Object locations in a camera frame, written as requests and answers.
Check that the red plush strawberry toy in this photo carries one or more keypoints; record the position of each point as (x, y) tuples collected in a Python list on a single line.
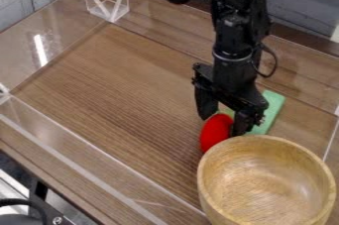
[(216, 131)]

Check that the wooden bowl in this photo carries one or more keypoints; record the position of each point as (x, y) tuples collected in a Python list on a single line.
[(261, 180)]

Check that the green rectangular block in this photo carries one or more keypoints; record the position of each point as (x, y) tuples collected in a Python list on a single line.
[(269, 113)]

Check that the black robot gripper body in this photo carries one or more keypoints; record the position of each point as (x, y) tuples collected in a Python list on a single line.
[(228, 77)]

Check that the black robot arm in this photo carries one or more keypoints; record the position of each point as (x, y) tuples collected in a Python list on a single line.
[(241, 25)]

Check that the black metal table frame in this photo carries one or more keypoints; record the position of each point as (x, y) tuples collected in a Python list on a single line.
[(24, 205)]

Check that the clear acrylic corner bracket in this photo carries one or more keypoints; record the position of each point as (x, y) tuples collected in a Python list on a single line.
[(109, 10)]

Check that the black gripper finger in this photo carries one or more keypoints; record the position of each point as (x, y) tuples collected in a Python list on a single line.
[(206, 104), (244, 122)]

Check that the clear acrylic table barrier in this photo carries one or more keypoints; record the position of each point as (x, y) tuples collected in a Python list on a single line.
[(97, 113)]

